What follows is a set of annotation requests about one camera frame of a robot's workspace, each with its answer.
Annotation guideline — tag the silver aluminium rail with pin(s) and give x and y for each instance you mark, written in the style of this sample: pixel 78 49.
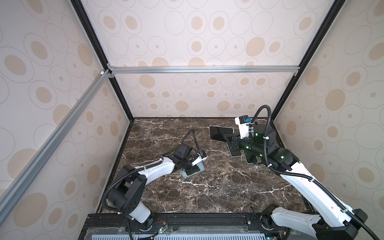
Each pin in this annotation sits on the silver aluminium rail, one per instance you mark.
pixel 20 185
pixel 205 70

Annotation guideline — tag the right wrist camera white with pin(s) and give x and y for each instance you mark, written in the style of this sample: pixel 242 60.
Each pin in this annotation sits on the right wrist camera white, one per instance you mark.
pixel 245 126

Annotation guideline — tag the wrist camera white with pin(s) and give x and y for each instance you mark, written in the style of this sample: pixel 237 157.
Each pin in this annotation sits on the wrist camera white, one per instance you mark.
pixel 245 126
pixel 200 158

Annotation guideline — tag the black corner frame post right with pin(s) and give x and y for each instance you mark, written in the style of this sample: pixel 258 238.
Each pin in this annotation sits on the black corner frame post right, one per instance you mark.
pixel 313 47

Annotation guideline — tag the silver aluminium rail back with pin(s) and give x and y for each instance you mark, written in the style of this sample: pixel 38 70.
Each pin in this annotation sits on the silver aluminium rail back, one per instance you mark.
pixel 205 70

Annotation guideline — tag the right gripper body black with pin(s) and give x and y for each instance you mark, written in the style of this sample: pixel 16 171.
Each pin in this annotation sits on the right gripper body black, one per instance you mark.
pixel 247 144

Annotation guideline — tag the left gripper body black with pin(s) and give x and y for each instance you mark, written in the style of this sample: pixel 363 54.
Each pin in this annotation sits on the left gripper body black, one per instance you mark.
pixel 184 161

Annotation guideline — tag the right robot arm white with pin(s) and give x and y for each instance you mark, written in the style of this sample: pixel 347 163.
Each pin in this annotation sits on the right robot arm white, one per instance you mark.
pixel 334 220

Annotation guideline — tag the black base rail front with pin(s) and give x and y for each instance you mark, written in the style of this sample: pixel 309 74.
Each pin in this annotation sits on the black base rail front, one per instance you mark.
pixel 185 226

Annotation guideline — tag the black corner frame post left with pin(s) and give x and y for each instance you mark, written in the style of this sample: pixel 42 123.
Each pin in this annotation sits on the black corner frame post left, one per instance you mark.
pixel 97 47

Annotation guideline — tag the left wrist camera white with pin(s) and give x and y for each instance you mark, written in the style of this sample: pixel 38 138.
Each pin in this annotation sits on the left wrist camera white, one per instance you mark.
pixel 200 158

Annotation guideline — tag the black corner frame post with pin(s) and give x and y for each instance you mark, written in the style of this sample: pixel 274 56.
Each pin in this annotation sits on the black corner frame post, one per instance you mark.
pixel 313 47
pixel 97 47

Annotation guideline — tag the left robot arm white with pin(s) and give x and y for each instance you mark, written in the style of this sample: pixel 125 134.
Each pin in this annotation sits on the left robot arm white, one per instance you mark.
pixel 125 192

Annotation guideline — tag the silver aluminium rail left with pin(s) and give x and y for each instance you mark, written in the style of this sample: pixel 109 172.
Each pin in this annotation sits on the silver aluminium rail left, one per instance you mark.
pixel 20 185

